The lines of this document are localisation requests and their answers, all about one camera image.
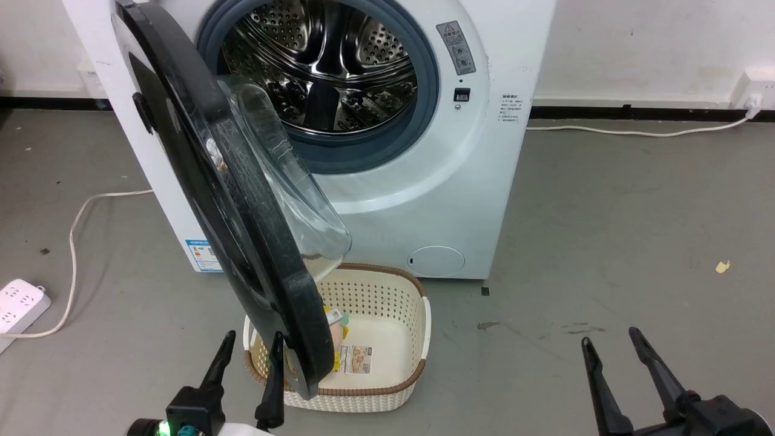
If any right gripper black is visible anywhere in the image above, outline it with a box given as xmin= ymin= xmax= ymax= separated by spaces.
xmin=581 ymin=327 xmax=774 ymax=436

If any left gripper black green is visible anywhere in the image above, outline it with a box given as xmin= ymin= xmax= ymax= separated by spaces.
xmin=126 ymin=330 xmax=286 ymax=436

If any black round washer door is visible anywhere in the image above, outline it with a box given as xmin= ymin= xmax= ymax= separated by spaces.
xmin=111 ymin=0 xmax=353 ymax=400

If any white front-load washing machine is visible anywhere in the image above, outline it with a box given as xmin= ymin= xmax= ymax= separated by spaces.
xmin=62 ymin=0 xmax=558 ymax=280

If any grey rubber door gasket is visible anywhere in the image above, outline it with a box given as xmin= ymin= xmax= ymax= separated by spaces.
xmin=197 ymin=0 xmax=440 ymax=175

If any yellow green paper tag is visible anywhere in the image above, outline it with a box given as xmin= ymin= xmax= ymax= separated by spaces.
xmin=324 ymin=308 xmax=351 ymax=343

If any printed paper label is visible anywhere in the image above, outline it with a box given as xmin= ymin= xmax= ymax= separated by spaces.
xmin=339 ymin=345 xmax=373 ymax=374

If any blue energy label sticker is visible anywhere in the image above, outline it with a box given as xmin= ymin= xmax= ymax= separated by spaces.
xmin=185 ymin=239 xmax=223 ymax=273

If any cream laundry basket brown rim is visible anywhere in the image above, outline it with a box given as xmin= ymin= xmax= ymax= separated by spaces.
xmin=243 ymin=263 xmax=432 ymax=414

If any round white filter cover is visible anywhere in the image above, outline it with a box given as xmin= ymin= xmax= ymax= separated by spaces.
xmin=407 ymin=245 xmax=466 ymax=279

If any white power strip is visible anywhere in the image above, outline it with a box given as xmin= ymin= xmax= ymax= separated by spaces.
xmin=0 ymin=279 xmax=52 ymax=354

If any small white text sticker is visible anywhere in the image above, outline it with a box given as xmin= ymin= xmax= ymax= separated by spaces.
xmin=500 ymin=93 xmax=523 ymax=124

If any steel perforated washer drum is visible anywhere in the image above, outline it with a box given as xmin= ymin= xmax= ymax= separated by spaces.
xmin=221 ymin=0 xmax=418 ymax=135

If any grey warning label sticker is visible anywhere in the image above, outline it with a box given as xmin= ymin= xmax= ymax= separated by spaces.
xmin=436 ymin=21 xmax=477 ymax=76

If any white power strip cable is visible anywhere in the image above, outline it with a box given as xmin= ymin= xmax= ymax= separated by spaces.
xmin=0 ymin=190 xmax=154 ymax=339

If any white washer power cable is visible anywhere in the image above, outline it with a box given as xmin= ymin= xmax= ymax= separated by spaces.
xmin=526 ymin=115 xmax=754 ymax=137

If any white wall socket with plug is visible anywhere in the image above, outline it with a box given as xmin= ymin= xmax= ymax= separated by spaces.
xmin=730 ymin=71 xmax=775 ymax=119

